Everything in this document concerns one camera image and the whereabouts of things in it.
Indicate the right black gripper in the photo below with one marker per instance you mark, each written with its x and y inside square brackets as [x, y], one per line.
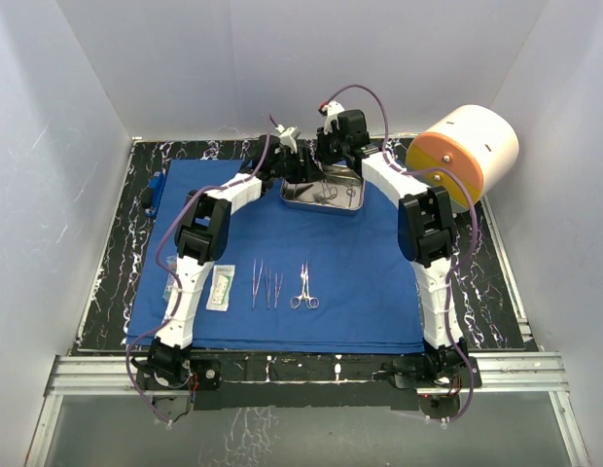
[322, 152]

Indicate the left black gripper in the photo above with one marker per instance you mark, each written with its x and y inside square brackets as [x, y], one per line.
[307, 173]

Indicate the steel surgical scissors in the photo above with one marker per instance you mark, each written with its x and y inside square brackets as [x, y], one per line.
[325, 193]

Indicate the metal instrument tray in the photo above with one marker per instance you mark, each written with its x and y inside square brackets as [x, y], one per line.
[299, 196]

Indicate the blue surgical drape cloth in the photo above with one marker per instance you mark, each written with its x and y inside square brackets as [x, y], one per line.
[313, 282]

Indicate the steel forceps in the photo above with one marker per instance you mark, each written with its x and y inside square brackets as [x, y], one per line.
[278, 278]
[256, 280]
[268, 283]

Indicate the steel hemostat clamp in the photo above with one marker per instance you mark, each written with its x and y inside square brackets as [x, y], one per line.
[304, 297]

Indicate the white suture packet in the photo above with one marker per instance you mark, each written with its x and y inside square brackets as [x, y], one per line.
[220, 290]

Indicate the green packaged surgical supplies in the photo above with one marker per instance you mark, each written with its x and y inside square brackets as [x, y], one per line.
[171, 282]

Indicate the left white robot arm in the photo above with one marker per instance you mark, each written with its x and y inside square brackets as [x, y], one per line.
[198, 237]

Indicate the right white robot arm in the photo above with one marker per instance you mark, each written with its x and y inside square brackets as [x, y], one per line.
[426, 233]

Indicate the white cylindrical drawer container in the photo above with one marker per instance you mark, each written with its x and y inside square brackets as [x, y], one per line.
[477, 145]

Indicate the small blue plastic tool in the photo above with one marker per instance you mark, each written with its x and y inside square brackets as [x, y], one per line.
[151, 196]

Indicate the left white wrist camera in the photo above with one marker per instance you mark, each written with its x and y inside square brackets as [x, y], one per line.
[288, 136]

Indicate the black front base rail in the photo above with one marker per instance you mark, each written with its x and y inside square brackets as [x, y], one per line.
[439, 383]

